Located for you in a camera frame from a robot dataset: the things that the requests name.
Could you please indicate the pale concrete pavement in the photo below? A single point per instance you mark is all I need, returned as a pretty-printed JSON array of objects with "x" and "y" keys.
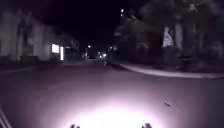
[{"x": 166, "y": 71}]

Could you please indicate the lit white sign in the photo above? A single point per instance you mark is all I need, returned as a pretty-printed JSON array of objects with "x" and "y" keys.
[{"x": 55, "y": 48}]

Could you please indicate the row of trees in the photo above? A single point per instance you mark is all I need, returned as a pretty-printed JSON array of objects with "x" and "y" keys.
[{"x": 173, "y": 30}]

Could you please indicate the robot's own part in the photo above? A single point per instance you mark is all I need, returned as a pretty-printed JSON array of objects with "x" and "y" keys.
[
  {"x": 74, "y": 126},
  {"x": 146, "y": 125}
]

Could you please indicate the row of pale buildings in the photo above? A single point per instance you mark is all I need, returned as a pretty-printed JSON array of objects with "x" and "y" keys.
[{"x": 26, "y": 40}]

